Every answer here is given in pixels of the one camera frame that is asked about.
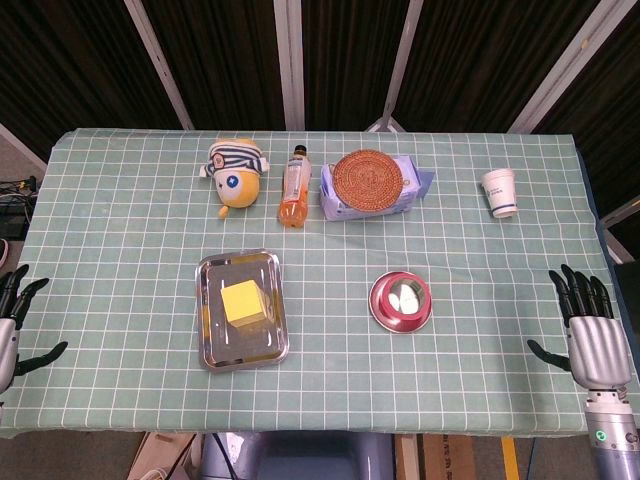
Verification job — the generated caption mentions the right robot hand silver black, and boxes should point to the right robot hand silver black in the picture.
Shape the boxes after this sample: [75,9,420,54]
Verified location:
[527,264,632,391]

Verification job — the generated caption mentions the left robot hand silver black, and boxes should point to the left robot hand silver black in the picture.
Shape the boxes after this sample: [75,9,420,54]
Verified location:
[0,264,69,396]

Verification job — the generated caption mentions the red tape roll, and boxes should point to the red tape roll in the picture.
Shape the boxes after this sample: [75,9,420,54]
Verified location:
[369,269,434,332]

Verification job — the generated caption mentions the yellow cube block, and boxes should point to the yellow cube block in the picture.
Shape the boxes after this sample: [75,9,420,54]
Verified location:
[219,280,274,330]

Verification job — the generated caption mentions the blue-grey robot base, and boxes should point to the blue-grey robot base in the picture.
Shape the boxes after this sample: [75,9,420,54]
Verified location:
[199,430,396,480]

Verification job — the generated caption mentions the green checkered tablecloth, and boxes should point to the green checkered tablecloth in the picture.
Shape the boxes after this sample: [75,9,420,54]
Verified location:
[0,128,621,441]

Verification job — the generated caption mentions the cardboard box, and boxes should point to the cardboard box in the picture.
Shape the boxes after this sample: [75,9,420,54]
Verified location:
[127,432,201,480]
[422,433,501,480]

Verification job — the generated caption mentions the white paper cup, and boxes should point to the white paper cup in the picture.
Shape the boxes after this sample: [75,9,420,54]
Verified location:
[480,168,518,220]

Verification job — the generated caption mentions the round steel plate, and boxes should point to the round steel plate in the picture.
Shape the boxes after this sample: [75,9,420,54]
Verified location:
[368,272,434,335]

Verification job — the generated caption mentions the rectangular steel tray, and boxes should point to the rectangular steel tray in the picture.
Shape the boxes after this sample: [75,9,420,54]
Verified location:
[194,248,290,374]

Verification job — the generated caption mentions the purple tissue pack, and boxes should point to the purple tissue pack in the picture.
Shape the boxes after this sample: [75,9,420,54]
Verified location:
[319,154,436,222]

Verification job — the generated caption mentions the yellow plush toy striped hat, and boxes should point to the yellow plush toy striped hat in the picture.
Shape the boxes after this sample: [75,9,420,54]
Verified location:
[199,138,271,220]

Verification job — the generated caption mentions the round woven rattan coaster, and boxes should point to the round woven rattan coaster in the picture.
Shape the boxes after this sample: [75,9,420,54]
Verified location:
[333,148,404,211]

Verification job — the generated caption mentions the orange drink bottle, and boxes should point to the orange drink bottle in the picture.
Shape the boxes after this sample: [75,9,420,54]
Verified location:
[277,144,314,230]

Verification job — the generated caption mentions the black pleated curtain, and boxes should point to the black pleated curtain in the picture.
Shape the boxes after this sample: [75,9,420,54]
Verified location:
[0,0,640,216]

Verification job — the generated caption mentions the bundle of floor cables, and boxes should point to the bundle of floor cables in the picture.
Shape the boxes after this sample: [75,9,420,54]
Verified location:
[0,174,40,242]

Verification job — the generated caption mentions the white frame post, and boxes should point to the white frame post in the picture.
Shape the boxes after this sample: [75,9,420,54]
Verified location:
[123,0,195,130]
[272,0,306,130]
[367,0,426,133]
[507,0,619,134]

